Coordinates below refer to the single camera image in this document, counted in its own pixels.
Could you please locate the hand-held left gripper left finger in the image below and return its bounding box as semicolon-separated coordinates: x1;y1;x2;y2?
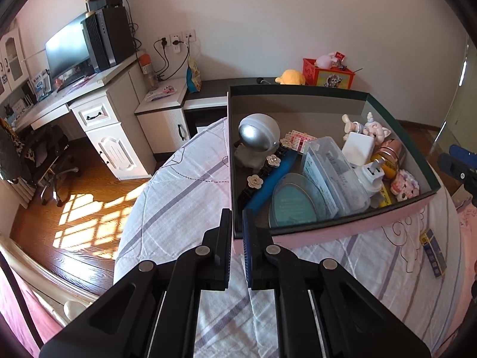
39;209;233;358

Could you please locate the orange capped water bottle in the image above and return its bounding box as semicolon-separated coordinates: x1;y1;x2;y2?
139;54;157;90

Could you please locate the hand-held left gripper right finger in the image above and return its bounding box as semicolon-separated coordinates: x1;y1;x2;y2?
242;209;435;358

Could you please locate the blue snack bag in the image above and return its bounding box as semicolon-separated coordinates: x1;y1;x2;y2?
185;58;202;93

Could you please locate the black office chair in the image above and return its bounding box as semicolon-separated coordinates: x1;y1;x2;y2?
15;125;80;206

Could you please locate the glass door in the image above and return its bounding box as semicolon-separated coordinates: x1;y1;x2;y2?
428;33;477;157

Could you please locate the pink cardboard box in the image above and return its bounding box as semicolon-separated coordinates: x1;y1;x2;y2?
225;85;442;256

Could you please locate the white bed footboard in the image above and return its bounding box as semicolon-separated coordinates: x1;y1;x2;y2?
0;237;98;329

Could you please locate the yellow plush toy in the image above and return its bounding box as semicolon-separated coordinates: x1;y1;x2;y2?
276;69;306;86

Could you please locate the white glass door cabinet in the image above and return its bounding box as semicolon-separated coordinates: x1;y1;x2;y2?
0;22;29;94

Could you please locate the patterned jacket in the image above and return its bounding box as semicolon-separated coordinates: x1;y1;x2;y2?
0;117;23;182

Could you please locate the white desk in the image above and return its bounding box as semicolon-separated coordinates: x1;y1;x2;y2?
0;50;157;181

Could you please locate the black keyboard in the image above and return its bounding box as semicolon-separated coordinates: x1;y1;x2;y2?
56;72;89;90

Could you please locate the blue pen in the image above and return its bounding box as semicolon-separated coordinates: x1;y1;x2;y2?
244;154;297;213

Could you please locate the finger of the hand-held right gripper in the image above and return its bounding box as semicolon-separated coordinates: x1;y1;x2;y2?
437;152;477;186
449;144;477;165

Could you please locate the pink pig figurine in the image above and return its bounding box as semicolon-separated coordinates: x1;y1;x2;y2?
342;112;392;146

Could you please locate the dark low cabinet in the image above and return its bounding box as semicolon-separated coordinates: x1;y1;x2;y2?
184;78;284;138

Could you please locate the black computer monitor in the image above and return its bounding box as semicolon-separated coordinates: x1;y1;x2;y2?
45;11;94;83

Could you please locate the clear plastic storage case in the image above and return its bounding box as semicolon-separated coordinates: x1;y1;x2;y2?
300;136;372;218

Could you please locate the white charger block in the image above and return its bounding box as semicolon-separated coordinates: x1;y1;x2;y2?
342;132;375;167

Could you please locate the pink blanket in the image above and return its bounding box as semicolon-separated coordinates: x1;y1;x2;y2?
0;246;64;358

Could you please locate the white plug night light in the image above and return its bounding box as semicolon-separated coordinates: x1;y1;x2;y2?
352;157;387;199

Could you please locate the rose gold capped bottle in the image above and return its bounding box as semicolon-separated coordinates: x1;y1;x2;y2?
371;139;403;182

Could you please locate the pink donut toy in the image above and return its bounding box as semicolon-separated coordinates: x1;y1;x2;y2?
391;169;420;202

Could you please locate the white wall socket strip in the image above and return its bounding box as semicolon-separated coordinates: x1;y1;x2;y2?
154;30;196;51

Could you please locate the silver helmet astronaut figurine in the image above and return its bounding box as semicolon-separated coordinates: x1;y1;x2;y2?
235;114;281;169

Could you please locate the black computer tower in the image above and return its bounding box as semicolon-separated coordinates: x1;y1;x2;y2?
81;6;135;72

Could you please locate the black flower hair clip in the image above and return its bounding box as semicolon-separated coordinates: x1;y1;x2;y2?
237;145;296;210

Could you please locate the pink white brick toy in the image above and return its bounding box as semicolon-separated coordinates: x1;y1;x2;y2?
280;130;318;154

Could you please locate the pink wipes pack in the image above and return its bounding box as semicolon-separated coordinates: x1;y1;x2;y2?
145;85;176;101

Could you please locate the teal oval case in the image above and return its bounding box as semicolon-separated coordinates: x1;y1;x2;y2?
269;173;320;229

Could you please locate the black power cable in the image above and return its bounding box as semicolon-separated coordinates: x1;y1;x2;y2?
154;37;195;81

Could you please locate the red printed box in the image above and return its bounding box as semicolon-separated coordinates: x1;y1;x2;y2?
303;58;355;90

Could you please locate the blue tissue pack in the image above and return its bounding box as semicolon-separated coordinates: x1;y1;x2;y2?
32;75;51;99

